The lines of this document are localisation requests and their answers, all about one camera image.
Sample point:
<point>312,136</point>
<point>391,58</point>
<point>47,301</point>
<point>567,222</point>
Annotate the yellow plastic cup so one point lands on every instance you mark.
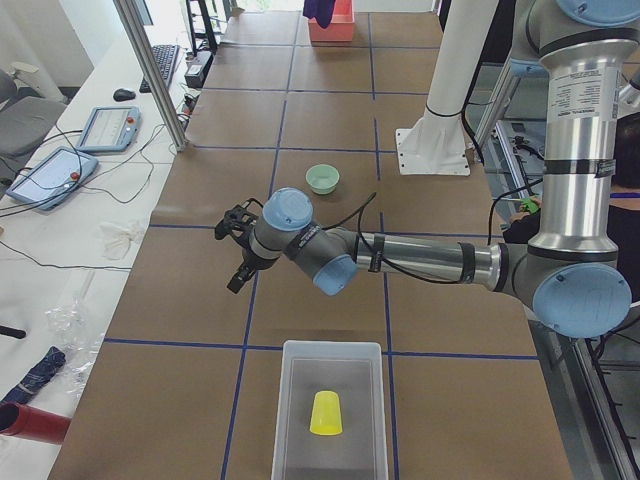
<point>326,416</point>

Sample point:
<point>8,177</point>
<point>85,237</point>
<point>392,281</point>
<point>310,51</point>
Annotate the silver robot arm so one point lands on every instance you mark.
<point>580,46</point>

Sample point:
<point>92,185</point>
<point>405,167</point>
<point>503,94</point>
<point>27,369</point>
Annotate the red cylinder bottle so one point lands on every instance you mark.
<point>26,422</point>

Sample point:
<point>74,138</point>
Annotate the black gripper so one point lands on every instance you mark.
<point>249,258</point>

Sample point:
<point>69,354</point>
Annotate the translucent plastic storage box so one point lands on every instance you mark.
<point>354,371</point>

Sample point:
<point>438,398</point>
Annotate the near blue teach pendant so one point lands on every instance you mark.
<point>53,179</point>

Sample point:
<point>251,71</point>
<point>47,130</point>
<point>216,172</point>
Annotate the black keyboard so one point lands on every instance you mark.
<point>166,57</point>

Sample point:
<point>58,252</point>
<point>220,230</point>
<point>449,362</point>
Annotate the mint green bowl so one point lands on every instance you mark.
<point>322,179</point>

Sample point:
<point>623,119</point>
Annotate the white crumpled cloth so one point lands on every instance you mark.
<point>117,238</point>

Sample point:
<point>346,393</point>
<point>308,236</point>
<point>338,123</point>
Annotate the pink plastic bin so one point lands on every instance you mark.
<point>341,28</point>

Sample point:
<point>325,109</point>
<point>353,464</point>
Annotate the black computer box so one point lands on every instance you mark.
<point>197,69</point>

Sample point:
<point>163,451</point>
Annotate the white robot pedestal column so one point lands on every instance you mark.
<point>435,145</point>

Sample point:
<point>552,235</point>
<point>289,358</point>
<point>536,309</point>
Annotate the black computer mouse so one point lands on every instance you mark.
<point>122,95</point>

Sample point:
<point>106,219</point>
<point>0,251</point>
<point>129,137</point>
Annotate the purple cloth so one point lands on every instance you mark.
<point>320,10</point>

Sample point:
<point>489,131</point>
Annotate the aluminium frame post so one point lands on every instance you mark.
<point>136,33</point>

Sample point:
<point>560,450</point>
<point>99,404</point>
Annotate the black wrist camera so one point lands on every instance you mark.
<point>238,222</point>

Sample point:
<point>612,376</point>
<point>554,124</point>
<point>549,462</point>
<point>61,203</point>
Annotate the seated person black shirt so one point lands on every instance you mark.
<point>579,219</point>

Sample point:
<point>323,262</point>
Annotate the blue teach pendant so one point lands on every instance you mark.
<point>109,130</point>
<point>53,179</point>

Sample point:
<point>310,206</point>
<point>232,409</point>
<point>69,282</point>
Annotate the far blue teach pendant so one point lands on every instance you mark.
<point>109,130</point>

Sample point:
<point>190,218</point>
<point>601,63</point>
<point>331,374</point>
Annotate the folded dark blue umbrella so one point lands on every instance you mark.
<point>36,378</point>

